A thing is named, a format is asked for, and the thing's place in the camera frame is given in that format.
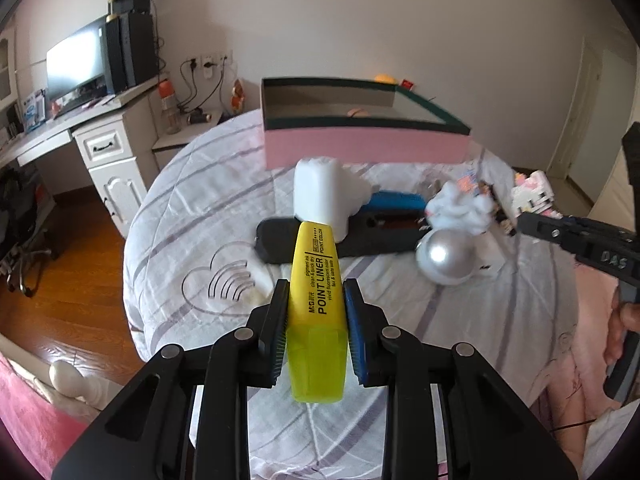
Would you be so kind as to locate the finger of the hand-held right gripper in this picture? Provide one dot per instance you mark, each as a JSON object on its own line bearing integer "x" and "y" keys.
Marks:
{"x": 633, "y": 155}
{"x": 550, "y": 230}

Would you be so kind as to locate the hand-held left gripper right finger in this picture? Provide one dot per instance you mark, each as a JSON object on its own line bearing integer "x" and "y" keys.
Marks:
{"x": 352, "y": 330}

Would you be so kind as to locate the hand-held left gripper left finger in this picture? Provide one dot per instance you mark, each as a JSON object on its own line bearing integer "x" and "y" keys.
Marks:
{"x": 279, "y": 330}

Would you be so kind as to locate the pink white block toy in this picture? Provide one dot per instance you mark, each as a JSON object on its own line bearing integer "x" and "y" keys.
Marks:
{"x": 532, "y": 192}

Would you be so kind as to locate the yellow highlighter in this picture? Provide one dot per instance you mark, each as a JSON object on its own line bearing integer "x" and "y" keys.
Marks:
{"x": 315, "y": 280}

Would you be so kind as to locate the black remote control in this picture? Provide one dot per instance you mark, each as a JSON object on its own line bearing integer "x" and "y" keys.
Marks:
{"x": 272, "y": 240}

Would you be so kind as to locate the white fluffy toy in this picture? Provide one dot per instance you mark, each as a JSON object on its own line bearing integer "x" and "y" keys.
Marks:
{"x": 457, "y": 210}

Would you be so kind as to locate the blue highlighter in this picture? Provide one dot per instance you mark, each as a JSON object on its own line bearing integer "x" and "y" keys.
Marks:
{"x": 395, "y": 202}

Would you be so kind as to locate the white charger block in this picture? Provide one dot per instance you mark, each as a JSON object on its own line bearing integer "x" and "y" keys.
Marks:
{"x": 317, "y": 190}

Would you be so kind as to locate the pink cardboard box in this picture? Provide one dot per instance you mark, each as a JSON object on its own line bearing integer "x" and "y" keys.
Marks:
{"x": 350, "y": 147}

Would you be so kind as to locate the person's right hand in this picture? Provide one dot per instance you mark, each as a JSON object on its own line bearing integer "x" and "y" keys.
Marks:
{"x": 612, "y": 330}

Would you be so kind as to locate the white door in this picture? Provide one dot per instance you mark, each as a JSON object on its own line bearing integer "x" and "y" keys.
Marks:
{"x": 585, "y": 110}

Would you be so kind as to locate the pink printed blanket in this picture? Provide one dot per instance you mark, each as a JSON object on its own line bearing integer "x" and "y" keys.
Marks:
{"x": 575, "y": 360}

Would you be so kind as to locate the small red package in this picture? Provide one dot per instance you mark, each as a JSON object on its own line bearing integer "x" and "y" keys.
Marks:
{"x": 408, "y": 84}

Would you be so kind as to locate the white wooden bedpost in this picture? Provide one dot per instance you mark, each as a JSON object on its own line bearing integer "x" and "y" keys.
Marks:
{"x": 70, "y": 375}

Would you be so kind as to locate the white nightstand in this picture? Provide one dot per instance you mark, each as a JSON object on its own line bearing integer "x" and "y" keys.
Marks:
{"x": 170, "y": 142}

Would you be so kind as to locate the small peach object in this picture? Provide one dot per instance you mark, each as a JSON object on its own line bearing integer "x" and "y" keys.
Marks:
{"x": 359, "y": 112}

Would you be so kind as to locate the small black device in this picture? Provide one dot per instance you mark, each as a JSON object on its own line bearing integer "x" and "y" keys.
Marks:
{"x": 198, "y": 118}

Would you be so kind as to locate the orange printed bag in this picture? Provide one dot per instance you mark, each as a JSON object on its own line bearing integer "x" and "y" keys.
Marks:
{"x": 238, "y": 97}

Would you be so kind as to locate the orange capped bottle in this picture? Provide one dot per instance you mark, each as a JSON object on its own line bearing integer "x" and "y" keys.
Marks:
{"x": 170, "y": 110}

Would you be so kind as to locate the pink bed sheet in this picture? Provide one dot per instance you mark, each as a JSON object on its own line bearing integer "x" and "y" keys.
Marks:
{"x": 30, "y": 420}

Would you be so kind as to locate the black office chair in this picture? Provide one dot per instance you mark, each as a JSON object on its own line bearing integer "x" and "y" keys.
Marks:
{"x": 25, "y": 240}

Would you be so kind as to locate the white computer desk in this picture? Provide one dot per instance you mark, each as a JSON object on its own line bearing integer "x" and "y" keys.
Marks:
{"x": 50, "y": 135}

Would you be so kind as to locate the black speaker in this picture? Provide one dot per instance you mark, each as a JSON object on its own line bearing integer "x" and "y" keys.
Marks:
{"x": 135, "y": 50}

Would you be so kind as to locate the blue white box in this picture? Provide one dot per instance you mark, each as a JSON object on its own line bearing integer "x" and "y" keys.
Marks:
{"x": 34, "y": 109}

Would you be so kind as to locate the black computer monitor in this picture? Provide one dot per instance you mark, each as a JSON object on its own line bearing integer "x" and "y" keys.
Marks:
{"x": 75, "y": 60}

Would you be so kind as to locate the white hutch cabinet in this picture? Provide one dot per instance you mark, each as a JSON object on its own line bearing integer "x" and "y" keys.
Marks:
{"x": 6, "y": 75}

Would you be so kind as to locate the white wall socket row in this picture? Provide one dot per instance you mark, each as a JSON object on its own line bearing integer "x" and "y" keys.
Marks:
{"x": 210, "y": 62}

